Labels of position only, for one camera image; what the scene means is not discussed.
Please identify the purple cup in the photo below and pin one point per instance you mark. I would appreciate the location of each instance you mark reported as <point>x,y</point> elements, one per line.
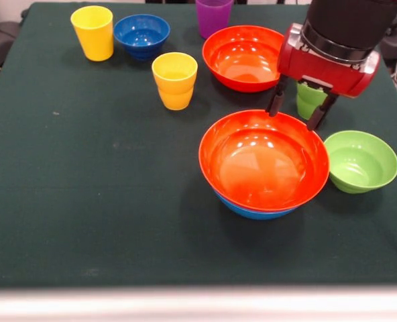
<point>213,20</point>

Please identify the large light blue bowl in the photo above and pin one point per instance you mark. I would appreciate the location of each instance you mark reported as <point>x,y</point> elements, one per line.
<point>255,214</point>

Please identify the large orange bowl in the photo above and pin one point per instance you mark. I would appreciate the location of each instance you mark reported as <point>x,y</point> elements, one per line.
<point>262,167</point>
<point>242,60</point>

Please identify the small dark blue bowl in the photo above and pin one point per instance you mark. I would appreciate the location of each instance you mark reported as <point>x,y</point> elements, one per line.
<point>141,40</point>

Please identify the small green bowl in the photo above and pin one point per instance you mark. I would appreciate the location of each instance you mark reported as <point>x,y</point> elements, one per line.
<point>363,164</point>

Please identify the dark green table cloth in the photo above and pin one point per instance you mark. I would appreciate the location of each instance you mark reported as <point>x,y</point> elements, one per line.
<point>51,218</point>

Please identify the tall smooth yellow cup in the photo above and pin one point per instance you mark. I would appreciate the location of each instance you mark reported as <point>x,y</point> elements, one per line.
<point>94,37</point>

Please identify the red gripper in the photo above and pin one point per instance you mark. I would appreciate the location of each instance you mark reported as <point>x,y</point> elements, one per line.
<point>319,72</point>

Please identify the yellow ridged cup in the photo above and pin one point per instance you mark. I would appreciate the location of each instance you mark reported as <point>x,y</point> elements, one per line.
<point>174,87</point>

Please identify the green ridged cup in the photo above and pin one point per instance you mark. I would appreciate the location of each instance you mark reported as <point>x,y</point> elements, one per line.
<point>307,100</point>

